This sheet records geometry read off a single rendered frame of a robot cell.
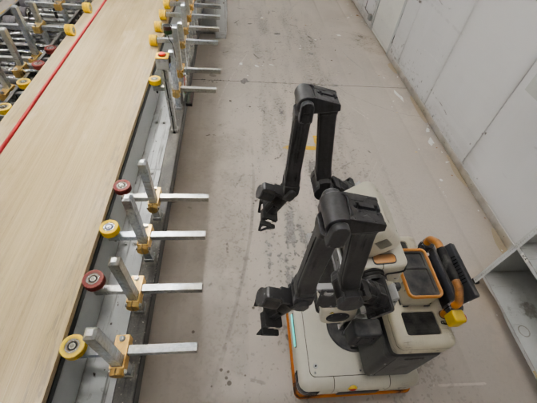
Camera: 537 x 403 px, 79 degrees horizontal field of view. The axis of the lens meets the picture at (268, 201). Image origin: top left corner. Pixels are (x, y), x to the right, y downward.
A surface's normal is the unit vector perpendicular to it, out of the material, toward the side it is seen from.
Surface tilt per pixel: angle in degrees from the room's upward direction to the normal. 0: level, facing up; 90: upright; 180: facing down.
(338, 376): 0
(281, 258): 0
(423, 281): 0
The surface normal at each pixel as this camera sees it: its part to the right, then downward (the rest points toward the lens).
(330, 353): 0.08, -0.65
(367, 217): 0.32, -0.63
